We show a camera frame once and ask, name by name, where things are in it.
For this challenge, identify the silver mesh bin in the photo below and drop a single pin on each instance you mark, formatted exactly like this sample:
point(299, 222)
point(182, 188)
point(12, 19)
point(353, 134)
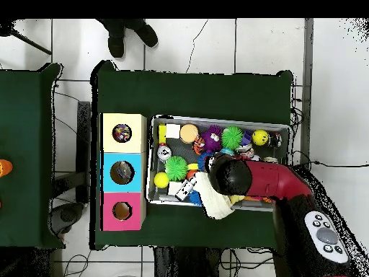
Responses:
point(161, 197)

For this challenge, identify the green spiky rubber ball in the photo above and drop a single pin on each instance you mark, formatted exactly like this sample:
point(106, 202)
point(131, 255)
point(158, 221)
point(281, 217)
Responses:
point(176, 168)
point(232, 137)

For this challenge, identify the orange foam disc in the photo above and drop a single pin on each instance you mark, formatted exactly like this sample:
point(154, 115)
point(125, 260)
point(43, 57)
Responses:
point(189, 133)

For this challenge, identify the pale wooden cube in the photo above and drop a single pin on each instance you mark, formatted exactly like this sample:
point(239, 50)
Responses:
point(173, 131)

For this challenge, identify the yellow wedge block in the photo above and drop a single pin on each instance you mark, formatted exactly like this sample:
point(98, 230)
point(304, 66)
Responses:
point(162, 134)

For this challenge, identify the purple spiky monster toy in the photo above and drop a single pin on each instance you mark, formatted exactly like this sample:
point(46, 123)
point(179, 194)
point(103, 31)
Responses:
point(212, 140)

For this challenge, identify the yellow tennis ball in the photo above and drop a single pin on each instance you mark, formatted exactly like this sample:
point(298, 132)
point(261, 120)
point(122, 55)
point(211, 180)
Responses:
point(161, 180)

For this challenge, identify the cream waffle cloth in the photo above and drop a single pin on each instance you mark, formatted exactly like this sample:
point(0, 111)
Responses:
point(214, 206)

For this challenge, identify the yellow smiley ball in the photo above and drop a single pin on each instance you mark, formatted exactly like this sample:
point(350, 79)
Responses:
point(260, 137)

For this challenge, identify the person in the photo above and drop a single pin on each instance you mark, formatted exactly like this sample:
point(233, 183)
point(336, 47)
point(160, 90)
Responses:
point(116, 46)

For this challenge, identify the orange object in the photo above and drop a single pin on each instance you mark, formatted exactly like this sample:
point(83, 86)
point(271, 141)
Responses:
point(4, 168)

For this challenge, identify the black tripod leg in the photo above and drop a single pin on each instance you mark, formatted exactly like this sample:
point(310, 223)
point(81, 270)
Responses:
point(28, 43)

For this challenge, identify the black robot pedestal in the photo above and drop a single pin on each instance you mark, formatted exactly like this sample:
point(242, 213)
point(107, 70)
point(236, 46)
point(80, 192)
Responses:
point(187, 262)

